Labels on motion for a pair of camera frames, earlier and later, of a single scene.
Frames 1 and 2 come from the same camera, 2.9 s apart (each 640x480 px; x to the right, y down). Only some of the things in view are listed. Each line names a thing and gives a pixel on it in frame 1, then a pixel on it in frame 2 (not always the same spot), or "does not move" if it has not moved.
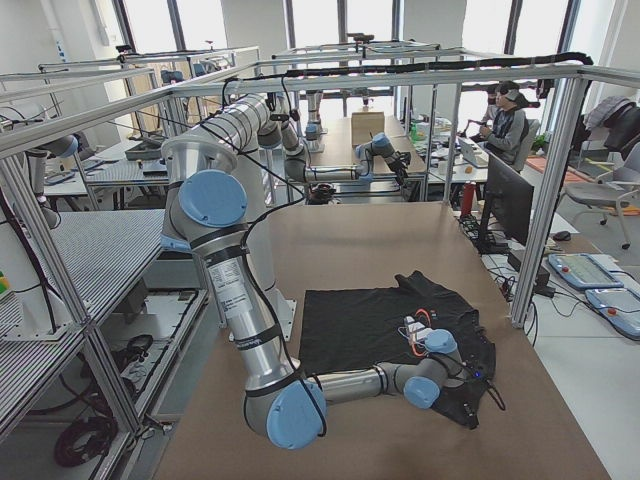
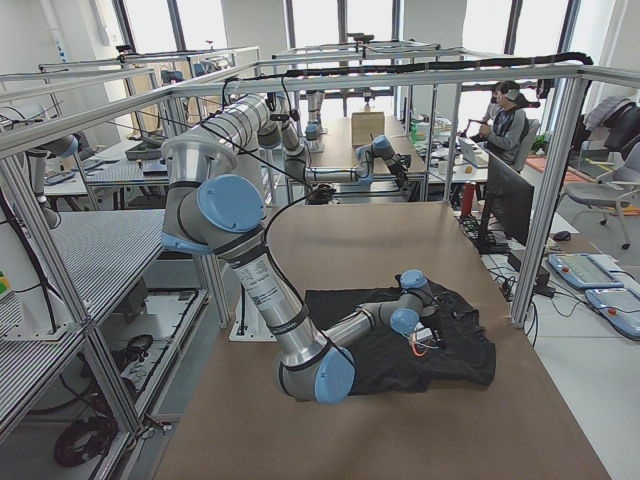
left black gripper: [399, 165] does not move
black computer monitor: [509, 200] does not move
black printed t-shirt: [345, 329] does not move
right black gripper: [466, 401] → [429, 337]
